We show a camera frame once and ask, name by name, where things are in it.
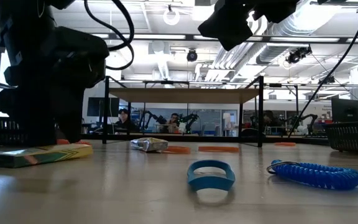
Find black ceiling camera cluster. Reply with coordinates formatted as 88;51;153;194
286;45;313;65

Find red coil wristband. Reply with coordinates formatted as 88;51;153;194
56;139;91;146

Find yellow staple box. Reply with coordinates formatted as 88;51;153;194
0;143;94;169
130;137;169;152

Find blue coil wristband key ring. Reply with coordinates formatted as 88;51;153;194
266;159;358;191

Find silver ventilation duct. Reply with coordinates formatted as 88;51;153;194
256;6;323;63

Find wooden shelf riser black legs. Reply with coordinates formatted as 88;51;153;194
103;75;265;148

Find white ring light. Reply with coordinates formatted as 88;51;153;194
162;6;181;26

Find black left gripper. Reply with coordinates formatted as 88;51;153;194
3;26;110;146

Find black overhead rig beam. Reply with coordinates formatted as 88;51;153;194
90;32;358;44

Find person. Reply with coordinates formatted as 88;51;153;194
165;112;181;127
115;108;139;133

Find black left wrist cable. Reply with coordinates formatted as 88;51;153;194
84;0;135;71

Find thin black cable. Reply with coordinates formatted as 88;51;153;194
287;0;358;138

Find black computer monitor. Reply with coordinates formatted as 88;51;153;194
86;96;121;118
331;98;358;124

